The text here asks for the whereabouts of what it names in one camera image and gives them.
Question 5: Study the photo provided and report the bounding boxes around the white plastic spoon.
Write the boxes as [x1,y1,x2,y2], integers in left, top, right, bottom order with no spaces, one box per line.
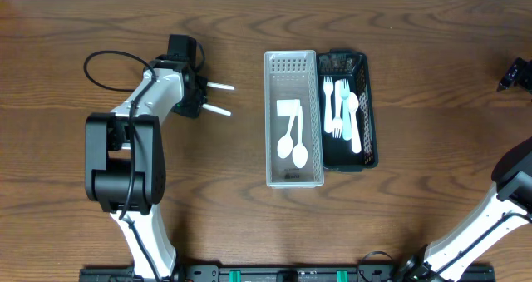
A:
[292,107,308,169]
[202,103,232,116]
[207,82,235,91]
[348,92,362,154]
[277,106,298,159]

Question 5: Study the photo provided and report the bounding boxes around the white plastic fork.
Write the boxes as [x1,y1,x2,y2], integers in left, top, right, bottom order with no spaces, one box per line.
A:
[332,80,342,138]
[323,76,334,133]
[340,78,352,141]

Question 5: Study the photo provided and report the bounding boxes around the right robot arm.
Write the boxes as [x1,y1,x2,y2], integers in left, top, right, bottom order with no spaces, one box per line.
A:
[393,139,531,281]

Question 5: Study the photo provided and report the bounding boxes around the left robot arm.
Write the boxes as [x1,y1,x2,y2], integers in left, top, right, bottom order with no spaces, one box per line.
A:
[85,34,208,281]

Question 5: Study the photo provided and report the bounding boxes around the clear plastic basket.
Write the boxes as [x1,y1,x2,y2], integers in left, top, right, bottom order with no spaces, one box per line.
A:
[264,50,324,189]

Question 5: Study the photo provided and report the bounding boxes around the black plastic basket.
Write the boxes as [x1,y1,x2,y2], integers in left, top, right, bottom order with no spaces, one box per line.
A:
[317,49,378,172]

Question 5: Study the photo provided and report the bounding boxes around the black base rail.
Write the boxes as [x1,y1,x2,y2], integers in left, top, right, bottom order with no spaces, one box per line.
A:
[78,265,496,282]

